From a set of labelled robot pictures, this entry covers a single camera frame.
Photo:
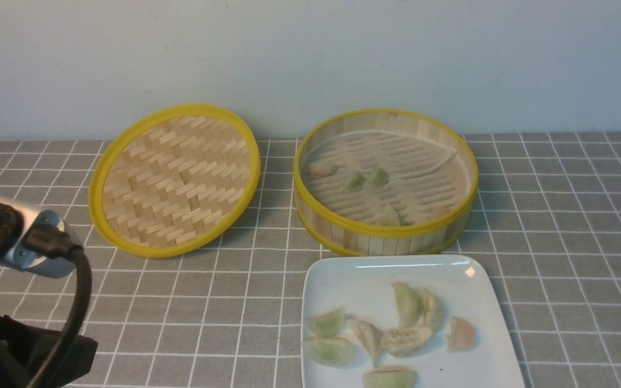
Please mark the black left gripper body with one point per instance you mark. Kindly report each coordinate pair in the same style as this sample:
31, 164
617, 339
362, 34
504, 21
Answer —
23, 349

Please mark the large green dumpling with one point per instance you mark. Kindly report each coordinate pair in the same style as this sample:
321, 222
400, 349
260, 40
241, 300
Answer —
391, 376

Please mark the green dumpling plate left upper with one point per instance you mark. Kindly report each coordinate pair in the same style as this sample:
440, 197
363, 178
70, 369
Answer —
328, 324

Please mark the green dumpling plate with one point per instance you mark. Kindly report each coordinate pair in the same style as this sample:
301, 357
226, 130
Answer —
333, 352
408, 304
328, 324

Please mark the green dumpling plate left lower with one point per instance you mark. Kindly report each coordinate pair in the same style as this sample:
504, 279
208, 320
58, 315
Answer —
333, 352

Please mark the white square plate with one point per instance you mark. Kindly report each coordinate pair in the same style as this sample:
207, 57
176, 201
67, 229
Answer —
363, 286

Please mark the white dumpling plate centre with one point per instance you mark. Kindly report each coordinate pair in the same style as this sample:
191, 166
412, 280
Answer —
369, 337

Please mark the white dumpling plate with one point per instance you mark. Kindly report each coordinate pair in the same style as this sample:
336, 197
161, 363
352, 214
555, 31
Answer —
433, 310
403, 342
369, 337

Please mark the white dumpling plate lower right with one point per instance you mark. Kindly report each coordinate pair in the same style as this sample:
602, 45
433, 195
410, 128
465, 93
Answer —
403, 342

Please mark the white dumpling plate upper right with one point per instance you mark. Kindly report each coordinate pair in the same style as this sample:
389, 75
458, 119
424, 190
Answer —
433, 310

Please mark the bamboo steamer lid yellow rim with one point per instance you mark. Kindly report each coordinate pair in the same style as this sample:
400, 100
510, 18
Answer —
174, 181

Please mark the small green dumpling left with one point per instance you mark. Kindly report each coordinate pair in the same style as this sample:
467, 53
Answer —
354, 182

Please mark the small green dumpling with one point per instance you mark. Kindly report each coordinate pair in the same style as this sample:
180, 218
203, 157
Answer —
354, 182
378, 177

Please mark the pale green dumpling front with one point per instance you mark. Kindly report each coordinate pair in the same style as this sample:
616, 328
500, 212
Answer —
390, 217

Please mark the small green dumpling right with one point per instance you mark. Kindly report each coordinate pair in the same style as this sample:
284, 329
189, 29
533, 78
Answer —
378, 177

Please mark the bamboo steamer basket yellow rim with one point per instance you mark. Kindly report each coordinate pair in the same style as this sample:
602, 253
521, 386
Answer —
433, 182

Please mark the grey checked tablecloth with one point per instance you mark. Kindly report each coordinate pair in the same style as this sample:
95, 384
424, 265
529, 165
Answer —
546, 225

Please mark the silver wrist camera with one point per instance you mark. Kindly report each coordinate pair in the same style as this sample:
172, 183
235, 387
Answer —
16, 220

